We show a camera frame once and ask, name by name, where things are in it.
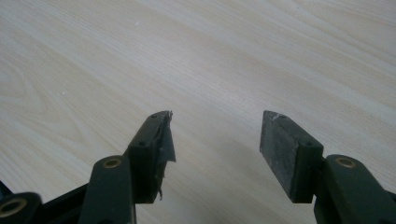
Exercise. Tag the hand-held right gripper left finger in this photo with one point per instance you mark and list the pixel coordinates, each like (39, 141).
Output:
(146, 158)

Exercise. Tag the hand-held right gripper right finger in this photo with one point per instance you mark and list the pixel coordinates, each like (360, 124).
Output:
(289, 155)

